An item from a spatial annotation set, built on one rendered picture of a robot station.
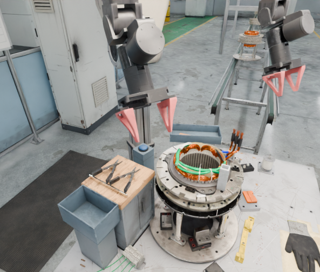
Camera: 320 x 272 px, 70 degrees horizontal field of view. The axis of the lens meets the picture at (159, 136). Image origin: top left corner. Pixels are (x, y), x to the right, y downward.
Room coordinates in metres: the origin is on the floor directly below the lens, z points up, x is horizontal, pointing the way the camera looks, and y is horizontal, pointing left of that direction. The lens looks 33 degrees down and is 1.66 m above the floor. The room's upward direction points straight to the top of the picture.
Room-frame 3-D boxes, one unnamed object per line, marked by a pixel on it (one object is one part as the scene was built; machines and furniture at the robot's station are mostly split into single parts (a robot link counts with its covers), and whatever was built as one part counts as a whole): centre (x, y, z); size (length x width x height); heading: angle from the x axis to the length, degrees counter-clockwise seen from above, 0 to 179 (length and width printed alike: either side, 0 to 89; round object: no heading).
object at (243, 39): (3.44, -1.27, 0.94); 0.39 x 0.39 x 0.30
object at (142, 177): (0.64, 0.15, 1.05); 0.20 x 0.19 x 0.02; 147
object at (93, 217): (0.51, 0.23, 0.92); 0.17 x 0.11 x 0.28; 57
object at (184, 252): (0.66, -0.15, 0.80); 0.39 x 0.39 x 0.01
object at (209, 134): (0.97, -0.18, 0.92); 0.25 x 0.11 x 0.28; 85
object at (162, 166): (0.66, -0.15, 1.09); 0.32 x 0.32 x 0.01
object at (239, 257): (0.57, -0.35, 0.80); 0.22 x 0.04 x 0.03; 152
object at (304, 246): (0.53, -0.57, 0.79); 0.24 x 0.13 x 0.02; 158
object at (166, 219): (0.62, -0.03, 0.83); 0.05 x 0.04 x 0.02; 1
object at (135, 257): (0.48, 0.10, 0.80); 0.10 x 0.05 x 0.04; 52
